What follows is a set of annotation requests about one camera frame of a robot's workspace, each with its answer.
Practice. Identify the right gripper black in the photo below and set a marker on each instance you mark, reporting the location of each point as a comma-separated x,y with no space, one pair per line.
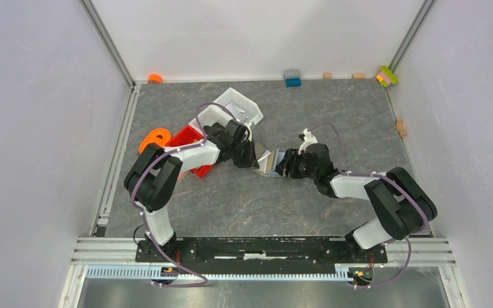
290,158

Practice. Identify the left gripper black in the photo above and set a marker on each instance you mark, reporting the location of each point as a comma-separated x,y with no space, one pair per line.
250,161

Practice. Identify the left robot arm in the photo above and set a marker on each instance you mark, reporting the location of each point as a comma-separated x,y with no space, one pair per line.
153,177

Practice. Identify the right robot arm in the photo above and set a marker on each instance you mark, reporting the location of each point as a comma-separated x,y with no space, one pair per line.
402,208

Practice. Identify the silver card in bin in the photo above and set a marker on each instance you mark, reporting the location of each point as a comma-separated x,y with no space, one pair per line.
239,114

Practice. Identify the white plastic bin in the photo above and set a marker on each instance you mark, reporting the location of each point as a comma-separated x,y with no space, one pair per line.
211,114

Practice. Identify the red plastic bin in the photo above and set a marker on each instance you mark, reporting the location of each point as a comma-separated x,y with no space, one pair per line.
189,135

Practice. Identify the blue toy brick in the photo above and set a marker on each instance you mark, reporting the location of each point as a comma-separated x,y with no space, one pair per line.
292,78

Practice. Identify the orange tape dispenser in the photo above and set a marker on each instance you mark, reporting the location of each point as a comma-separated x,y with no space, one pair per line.
158,136

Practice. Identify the small wooden block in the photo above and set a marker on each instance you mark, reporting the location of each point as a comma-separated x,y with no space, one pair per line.
327,76

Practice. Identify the curved wooden piece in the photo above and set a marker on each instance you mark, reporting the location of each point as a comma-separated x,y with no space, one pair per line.
400,127

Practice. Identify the orange round piece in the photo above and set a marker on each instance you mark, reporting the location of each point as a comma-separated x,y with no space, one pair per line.
154,78

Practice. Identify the green pink toy bricks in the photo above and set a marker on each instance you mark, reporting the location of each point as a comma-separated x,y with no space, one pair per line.
386,77

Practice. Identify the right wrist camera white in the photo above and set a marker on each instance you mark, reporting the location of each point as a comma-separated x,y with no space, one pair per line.
307,139

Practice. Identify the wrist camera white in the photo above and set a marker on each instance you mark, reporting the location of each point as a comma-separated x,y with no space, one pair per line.
248,131
307,139

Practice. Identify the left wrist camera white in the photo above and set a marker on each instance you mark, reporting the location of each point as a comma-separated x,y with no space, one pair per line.
248,131

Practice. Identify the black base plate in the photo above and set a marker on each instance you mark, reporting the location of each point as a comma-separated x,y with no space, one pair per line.
270,255

